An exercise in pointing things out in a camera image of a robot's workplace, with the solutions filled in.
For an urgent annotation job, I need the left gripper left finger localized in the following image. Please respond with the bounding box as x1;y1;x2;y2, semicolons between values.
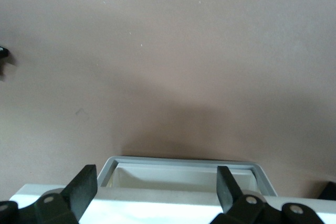
0;164;99;224

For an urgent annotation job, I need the white plastic drawer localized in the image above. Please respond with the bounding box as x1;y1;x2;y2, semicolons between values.
97;155;278;197

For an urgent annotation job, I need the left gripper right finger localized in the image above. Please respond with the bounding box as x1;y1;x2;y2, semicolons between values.
209;165;327;224

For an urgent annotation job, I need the white drawer cabinet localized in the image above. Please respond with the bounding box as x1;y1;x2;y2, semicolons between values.
9;183;336;224

